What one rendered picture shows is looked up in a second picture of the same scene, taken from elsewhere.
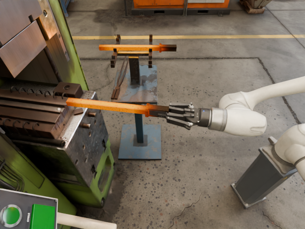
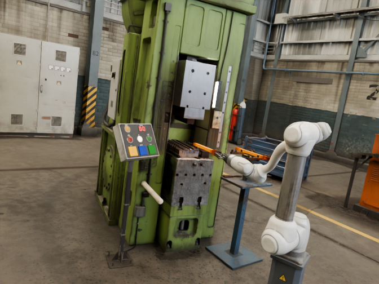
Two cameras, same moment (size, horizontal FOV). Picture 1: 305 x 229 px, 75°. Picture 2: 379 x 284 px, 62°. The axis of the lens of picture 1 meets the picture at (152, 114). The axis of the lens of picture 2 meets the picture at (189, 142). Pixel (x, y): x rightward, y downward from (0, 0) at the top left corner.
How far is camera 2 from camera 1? 2.13 m
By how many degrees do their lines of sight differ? 59
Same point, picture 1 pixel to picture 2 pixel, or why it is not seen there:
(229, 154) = not seen: outside the picture
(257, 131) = (240, 165)
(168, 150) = (245, 271)
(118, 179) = (191, 253)
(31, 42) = (197, 114)
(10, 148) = (164, 149)
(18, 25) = (197, 106)
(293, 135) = not seen: hidden behind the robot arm
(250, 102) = (259, 167)
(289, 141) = not seen: hidden behind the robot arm
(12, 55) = (188, 111)
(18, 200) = (153, 140)
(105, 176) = (185, 235)
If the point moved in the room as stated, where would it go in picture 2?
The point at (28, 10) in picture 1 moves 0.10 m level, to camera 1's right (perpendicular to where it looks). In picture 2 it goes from (204, 105) to (211, 106)
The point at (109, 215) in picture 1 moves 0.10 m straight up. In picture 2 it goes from (163, 257) to (164, 247)
